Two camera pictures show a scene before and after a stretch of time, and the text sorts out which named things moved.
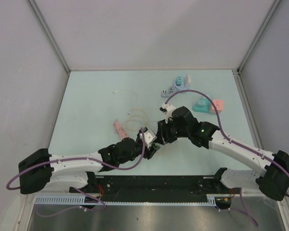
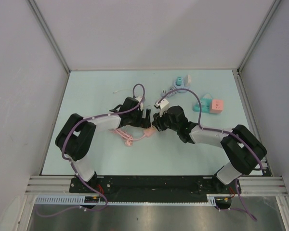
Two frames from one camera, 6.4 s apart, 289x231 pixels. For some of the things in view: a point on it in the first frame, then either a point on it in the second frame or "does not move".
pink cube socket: [219, 104] does not move
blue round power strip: [179, 88] does not move
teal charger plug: [179, 81] does not move
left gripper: [149, 153] -> [142, 122]
